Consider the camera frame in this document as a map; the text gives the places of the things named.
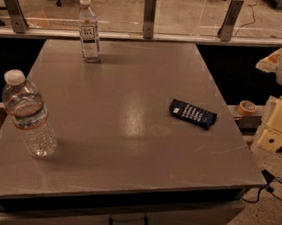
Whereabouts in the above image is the tall clear bottle white label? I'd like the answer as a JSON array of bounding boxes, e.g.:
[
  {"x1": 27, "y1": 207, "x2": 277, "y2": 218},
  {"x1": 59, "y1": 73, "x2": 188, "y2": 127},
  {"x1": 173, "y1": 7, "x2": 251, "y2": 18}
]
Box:
[{"x1": 78, "y1": 0, "x2": 100, "y2": 63}]

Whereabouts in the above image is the clear water bottle red label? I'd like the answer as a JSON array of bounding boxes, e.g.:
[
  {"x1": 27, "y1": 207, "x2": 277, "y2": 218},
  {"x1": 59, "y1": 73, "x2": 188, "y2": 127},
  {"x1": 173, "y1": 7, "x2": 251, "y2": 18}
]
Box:
[{"x1": 2, "y1": 69, "x2": 58, "y2": 158}]

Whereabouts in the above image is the orange masking tape roll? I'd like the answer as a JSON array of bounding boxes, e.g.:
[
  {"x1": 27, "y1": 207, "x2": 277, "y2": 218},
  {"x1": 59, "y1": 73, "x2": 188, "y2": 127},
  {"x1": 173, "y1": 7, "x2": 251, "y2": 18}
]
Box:
[{"x1": 238, "y1": 100, "x2": 257, "y2": 116}]

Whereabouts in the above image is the right metal glass bracket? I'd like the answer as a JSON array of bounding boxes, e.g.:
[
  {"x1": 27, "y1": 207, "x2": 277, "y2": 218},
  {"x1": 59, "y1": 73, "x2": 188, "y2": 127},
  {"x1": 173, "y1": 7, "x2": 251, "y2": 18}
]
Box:
[{"x1": 217, "y1": 0, "x2": 244, "y2": 42}]

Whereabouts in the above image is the metal glass bracket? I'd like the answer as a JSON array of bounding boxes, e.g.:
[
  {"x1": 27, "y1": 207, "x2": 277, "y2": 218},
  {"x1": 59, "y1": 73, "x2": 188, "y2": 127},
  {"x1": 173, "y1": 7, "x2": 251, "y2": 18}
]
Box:
[
  {"x1": 142, "y1": 0, "x2": 157, "y2": 39},
  {"x1": 217, "y1": 0, "x2": 244, "y2": 42},
  {"x1": 3, "y1": 0, "x2": 28, "y2": 34}
]

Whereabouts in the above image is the middle metal glass bracket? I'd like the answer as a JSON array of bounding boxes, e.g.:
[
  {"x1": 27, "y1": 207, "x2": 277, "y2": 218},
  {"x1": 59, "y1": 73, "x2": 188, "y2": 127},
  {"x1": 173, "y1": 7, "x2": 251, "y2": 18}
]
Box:
[{"x1": 142, "y1": 0, "x2": 157, "y2": 39}]

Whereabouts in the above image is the grey drawer with black handle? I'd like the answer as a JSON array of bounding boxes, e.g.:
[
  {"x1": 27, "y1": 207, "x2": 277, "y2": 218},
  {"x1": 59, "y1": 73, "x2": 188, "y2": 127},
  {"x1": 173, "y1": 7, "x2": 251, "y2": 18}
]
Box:
[{"x1": 0, "y1": 201, "x2": 244, "y2": 225}]

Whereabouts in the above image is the left metal glass bracket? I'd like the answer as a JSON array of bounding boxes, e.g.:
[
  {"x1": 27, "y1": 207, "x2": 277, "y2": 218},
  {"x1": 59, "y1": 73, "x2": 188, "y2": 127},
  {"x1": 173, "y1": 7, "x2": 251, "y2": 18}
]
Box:
[{"x1": 3, "y1": 0, "x2": 28, "y2": 34}]

